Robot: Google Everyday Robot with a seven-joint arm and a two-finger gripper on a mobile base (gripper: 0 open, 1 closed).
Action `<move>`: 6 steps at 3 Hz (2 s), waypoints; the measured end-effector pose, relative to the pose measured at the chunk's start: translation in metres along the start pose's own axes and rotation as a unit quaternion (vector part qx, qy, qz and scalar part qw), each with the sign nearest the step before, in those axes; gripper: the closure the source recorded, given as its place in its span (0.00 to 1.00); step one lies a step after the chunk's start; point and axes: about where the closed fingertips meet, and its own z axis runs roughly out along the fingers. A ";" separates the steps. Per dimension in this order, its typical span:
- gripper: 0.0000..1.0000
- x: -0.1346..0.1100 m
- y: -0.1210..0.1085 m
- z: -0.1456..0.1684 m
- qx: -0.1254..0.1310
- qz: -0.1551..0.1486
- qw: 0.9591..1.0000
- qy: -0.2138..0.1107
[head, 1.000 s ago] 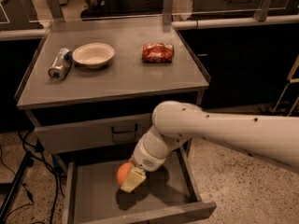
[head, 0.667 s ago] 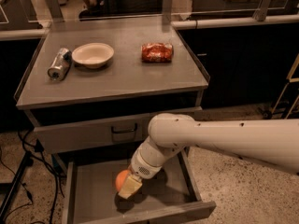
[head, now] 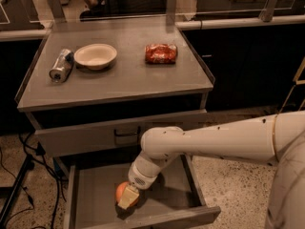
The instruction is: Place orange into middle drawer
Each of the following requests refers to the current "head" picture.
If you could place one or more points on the white bowl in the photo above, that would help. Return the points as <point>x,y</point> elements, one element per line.
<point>95,57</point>

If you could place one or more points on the closed grey upper drawer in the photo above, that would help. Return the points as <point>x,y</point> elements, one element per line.
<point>93,137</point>

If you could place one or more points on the orange fruit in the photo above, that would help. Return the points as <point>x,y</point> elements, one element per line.
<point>120,191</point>

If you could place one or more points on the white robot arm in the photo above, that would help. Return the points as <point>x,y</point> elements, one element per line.
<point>278,138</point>

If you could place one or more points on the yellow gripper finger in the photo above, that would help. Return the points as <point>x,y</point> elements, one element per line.
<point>128,197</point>

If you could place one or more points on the silver soda can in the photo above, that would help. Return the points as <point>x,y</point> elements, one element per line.
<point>62,66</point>

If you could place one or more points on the black tripod leg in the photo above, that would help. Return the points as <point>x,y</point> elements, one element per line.
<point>14,190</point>

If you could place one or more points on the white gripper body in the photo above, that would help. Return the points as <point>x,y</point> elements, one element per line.
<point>138,176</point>

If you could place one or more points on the red snack bag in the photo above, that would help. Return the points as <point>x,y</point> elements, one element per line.
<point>160,53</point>

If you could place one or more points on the grey drawer cabinet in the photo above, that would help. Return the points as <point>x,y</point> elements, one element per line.
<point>130,88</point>

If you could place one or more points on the open grey lower drawer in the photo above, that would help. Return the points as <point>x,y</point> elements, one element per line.
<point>174,201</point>

